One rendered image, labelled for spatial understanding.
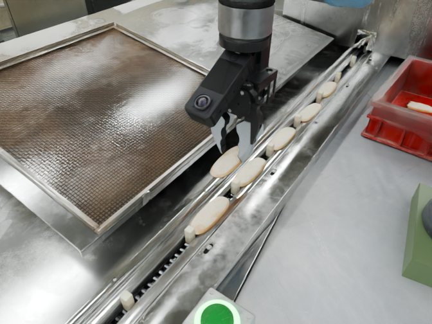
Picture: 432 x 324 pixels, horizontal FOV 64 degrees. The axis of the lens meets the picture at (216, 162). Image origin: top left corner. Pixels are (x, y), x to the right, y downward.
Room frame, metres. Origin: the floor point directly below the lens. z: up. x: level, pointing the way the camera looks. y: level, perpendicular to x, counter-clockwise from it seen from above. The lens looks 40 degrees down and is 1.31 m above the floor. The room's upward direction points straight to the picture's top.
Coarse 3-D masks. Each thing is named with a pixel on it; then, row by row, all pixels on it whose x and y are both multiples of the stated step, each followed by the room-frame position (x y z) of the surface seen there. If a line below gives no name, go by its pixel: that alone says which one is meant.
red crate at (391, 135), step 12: (408, 96) 0.88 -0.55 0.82; (420, 96) 0.88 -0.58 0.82; (372, 120) 0.68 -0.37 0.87; (372, 132) 0.67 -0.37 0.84; (384, 132) 0.66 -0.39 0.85; (396, 132) 0.64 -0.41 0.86; (408, 132) 0.63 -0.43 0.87; (384, 144) 0.65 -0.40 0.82; (396, 144) 0.64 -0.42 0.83; (408, 144) 0.62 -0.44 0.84; (420, 144) 0.61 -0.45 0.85; (420, 156) 0.60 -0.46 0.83
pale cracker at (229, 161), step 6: (228, 150) 0.49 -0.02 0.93; (234, 150) 0.49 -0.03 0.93; (222, 156) 0.47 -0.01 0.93; (228, 156) 0.47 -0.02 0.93; (234, 156) 0.47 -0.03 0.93; (216, 162) 0.46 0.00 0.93; (222, 162) 0.45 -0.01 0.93; (228, 162) 0.45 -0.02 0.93; (234, 162) 0.46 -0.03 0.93; (240, 162) 0.46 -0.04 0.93; (216, 168) 0.44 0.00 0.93; (222, 168) 0.44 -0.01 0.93; (228, 168) 0.44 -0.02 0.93; (234, 168) 0.44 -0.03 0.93; (216, 174) 0.43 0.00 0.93; (222, 174) 0.43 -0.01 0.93; (228, 174) 0.43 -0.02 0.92
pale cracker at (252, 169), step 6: (252, 162) 0.54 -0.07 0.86; (258, 162) 0.54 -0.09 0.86; (264, 162) 0.54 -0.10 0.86; (246, 168) 0.52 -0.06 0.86; (252, 168) 0.52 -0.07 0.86; (258, 168) 0.52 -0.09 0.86; (240, 174) 0.50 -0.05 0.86; (246, 174) 0.50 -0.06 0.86; (252, 174) 0.50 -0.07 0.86; (258, 174) 0.51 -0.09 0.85; (240, 180) 0.49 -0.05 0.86; (246, 180) 0.49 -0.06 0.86; (252, 180) 0.49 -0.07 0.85; (240, 186) 0.48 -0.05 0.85
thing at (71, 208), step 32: (96, 32) 0.96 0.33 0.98; (128, 32) 0.99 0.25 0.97; (0, 64) 0.74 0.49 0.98; (64, 64) 0.79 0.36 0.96; (160, 64) 0.85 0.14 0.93; (192, 64) 0.86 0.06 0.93; (0, 96) 0.64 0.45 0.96; (64, 96) 0.66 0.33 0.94; (96, 96) 0.68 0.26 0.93; (160, 96) 0.71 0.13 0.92; (64, 128) 0.56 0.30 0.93; (160, 128) 0.60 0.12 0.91; (192, 128) 0.61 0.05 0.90; (64, 160) 0.48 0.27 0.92; (96, 192) 0.41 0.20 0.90; (96, 224) 0.35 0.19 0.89
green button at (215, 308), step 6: (210, 306) 0.21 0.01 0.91; (216, 306) 0.21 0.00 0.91; (222, 306) 0.21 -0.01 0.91; (204, 312) 0.20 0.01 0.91; (210, 312) 0.20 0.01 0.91; (216, 312) 0.20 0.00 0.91; (222, 312) 0.20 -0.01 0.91; (228, 312) 0.20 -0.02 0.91; (204, 318) 0.20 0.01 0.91; (210, 318) 0.20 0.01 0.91; (216, 318) 0.20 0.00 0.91; (222, 318) 0.20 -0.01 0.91; (228, 318) 0.20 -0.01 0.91
